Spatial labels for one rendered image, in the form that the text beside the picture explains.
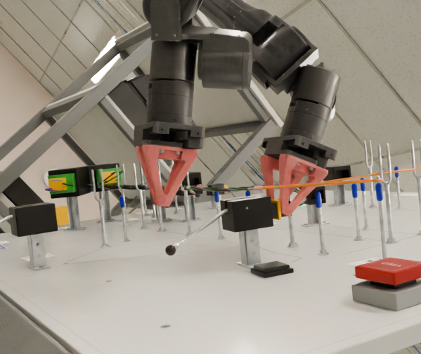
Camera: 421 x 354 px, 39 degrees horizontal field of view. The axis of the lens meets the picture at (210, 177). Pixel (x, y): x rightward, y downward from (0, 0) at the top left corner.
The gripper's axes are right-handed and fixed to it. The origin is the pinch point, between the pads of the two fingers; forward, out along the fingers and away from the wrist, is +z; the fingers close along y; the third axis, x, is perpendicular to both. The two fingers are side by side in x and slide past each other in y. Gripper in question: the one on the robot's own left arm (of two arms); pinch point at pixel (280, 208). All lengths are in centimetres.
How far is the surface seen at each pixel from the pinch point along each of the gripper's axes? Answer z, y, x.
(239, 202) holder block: 1.3, -2.2, 7.1
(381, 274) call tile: 5.3, -26.6, 2.4
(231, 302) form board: 12.4, -15.1, 10.4
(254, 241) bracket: 5.4, -1.2, 3.0
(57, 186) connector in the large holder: 6, 62, 21
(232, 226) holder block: 4.4, -1.6, 6.7
